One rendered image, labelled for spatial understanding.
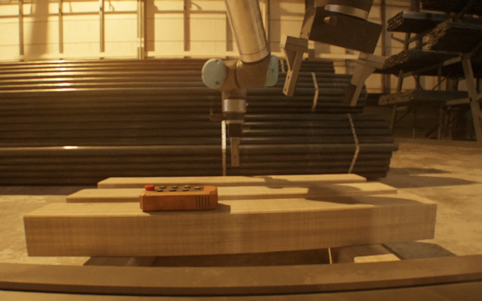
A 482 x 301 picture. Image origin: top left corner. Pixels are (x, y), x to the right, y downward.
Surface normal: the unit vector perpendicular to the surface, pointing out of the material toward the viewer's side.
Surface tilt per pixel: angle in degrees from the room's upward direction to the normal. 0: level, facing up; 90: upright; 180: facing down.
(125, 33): 90
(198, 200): 90
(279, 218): 90
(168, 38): 90
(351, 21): 114
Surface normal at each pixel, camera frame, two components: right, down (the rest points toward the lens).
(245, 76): -0.35, 0.47
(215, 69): -0.44, 0.07
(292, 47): 0.13, 0.47
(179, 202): 0.08, 0.08
